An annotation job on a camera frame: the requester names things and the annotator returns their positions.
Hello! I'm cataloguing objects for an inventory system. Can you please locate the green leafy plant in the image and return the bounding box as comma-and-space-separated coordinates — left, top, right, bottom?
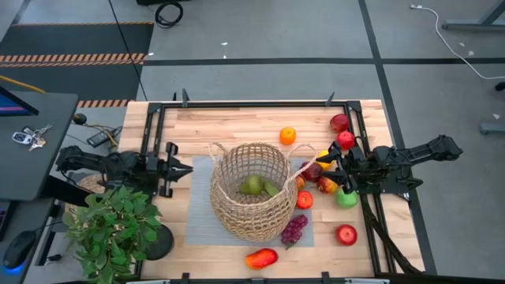
62, 185, 163, 284

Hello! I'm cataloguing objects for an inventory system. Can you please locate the black coiled cable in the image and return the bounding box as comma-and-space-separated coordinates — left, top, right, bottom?
155, 1, 185, 29

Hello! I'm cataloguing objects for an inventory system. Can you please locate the orange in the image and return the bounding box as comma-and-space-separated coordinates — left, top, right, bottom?
279, 126, 297, 146

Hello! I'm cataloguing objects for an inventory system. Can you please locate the white cable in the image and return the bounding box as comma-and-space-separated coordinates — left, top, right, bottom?
410, 3, 505, 80

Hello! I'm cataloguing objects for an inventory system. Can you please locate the green apple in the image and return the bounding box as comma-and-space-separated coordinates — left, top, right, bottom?
335, 188, 359, 210

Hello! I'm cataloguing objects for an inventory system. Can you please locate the grey table leg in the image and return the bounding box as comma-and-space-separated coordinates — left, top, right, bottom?
441, 0, 505, 32
480, 122, 505, 136

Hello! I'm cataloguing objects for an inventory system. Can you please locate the black hazard-striped floor mat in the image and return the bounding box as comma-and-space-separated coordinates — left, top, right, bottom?
0, 22, 155, 108

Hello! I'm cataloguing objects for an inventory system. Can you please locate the thin black floor cable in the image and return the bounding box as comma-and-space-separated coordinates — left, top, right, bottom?
107, 0, 148, 102

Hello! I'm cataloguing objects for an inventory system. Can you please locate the yellow lemon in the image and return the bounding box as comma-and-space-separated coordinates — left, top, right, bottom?
315, 149, 336, 171

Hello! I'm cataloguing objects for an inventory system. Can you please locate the green cucumber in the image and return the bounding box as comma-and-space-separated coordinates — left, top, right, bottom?
262, 180, 280, 197

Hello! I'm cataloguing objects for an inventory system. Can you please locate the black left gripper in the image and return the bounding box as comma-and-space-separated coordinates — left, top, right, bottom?
146, 141, 195, 199

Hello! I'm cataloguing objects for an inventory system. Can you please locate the black desk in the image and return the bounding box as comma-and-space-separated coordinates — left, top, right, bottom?
0, 91, 80, 202

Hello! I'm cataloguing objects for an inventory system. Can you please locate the green pear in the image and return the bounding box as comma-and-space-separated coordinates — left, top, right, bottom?
239, 174, 264, 196

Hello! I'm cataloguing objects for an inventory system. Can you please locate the grey woven placemat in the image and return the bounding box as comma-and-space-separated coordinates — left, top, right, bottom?
185, 155, 316, 248

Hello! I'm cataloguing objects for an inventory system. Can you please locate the black computer mouse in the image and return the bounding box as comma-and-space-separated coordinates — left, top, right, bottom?
2, 230, 37, 270

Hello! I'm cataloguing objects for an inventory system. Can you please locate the red tomato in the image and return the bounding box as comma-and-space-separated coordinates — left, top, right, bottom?
295, 190, 314, 211

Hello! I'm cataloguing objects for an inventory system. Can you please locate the black power adapter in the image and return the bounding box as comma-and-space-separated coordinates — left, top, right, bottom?
86, 128, 122, 149

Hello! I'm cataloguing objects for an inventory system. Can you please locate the yellow cable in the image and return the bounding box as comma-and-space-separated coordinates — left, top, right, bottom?
0, 74, 47, 95

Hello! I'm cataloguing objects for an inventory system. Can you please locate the round wicker mat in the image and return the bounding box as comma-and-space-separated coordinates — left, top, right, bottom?
65, 174, 107, 214

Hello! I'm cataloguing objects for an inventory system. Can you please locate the dark red apple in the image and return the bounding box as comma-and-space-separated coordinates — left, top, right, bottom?
329, 113, 350, 133
301, 161, 324, 183

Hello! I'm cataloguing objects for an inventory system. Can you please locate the black plant pot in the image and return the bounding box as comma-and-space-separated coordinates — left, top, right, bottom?
144, 223, 175, 261

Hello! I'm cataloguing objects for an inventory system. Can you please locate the key bunch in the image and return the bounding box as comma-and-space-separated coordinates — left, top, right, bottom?
11, 124, 53, 152

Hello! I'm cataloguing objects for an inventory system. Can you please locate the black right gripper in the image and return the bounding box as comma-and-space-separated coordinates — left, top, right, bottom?
321, 142, 376, 194

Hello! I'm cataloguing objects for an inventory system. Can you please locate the computer monitor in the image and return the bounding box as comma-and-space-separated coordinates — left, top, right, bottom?
0, 85, 40, 118

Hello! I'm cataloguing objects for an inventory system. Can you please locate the purple grape bunch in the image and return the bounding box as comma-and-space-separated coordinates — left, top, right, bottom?
280, 214, 309, 250

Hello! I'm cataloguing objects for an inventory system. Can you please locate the dark low desk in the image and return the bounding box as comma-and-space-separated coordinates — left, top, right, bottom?
0, 196, 56, 284

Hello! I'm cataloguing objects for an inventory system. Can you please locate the red and yellow apple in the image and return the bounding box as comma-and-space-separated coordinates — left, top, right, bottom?
316, 176, 339, 195

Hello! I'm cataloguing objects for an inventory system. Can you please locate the black aluminium table frame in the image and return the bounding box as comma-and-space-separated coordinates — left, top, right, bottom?
136, 88, 425, 284

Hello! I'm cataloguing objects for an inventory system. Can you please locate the woven rope basket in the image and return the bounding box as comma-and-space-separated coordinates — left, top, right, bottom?
208, 141, 319, 243

